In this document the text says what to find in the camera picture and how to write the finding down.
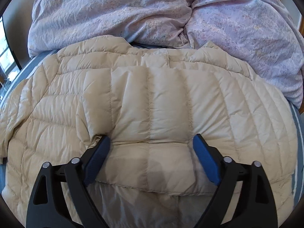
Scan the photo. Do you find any blue striped bed sheet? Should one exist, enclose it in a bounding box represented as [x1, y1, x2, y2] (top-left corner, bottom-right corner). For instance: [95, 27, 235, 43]
[0, 41, 304, 219]

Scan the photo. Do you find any beige down jacket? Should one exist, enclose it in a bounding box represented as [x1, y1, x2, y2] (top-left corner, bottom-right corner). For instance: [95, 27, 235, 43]
[0, 35, 298, 228]

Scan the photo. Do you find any window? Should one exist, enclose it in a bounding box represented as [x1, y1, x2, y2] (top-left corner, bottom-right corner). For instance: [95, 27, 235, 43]
[0, 17, 22, 82]

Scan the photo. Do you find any lilac patterned duvet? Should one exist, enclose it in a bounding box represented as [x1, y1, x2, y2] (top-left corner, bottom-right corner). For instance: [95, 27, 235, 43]
[28, 0, 304, 108]

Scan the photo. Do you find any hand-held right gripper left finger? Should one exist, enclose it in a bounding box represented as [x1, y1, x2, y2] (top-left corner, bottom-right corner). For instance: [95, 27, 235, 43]
[26, 135, 111, 228]

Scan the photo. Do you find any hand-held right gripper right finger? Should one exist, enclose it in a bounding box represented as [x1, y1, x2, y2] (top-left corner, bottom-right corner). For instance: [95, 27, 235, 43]
[192, 134, 279, 228]

